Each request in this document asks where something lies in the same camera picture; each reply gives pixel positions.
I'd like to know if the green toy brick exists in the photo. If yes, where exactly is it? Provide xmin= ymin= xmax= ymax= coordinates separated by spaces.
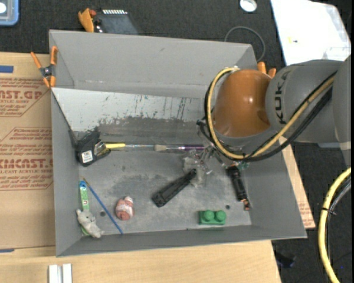
xmin=198 ymin=209 xmax=227 ymax=226

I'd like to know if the grey metal bin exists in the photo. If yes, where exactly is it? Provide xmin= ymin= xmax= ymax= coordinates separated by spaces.
xmin=48 ymin=29 xmax=308 ymax=258

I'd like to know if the thin blue stick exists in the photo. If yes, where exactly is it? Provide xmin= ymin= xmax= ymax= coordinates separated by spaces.
xmin=82 ymin=177 xmax=124 ymax=235

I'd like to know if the black tape measure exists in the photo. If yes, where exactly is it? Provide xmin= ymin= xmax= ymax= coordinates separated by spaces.
xmin=75 ymin=131 xmax=112 ymax=167

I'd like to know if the green and blue toothbrush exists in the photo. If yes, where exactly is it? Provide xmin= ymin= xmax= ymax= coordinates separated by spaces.
xmin=78 ymin=180 xmax=91 ymax=236

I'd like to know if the grey toy animal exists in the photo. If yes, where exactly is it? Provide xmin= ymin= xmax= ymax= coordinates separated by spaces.
xmin=76 ymin=208 xmax=105 ymax=239

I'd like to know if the brown cardboard board red print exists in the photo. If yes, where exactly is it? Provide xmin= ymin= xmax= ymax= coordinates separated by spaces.
xmin=0 ymin=51 xmax=57 ymax=252

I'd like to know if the purple handled paintbrush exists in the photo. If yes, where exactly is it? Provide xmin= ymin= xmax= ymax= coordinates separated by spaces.
xmin=153 ymin=144 xmax=206 ymax=153

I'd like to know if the yellow handled clear stick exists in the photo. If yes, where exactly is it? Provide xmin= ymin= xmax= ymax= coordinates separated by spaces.
xmin=104 ymin=142 xmax=155 ymax=152

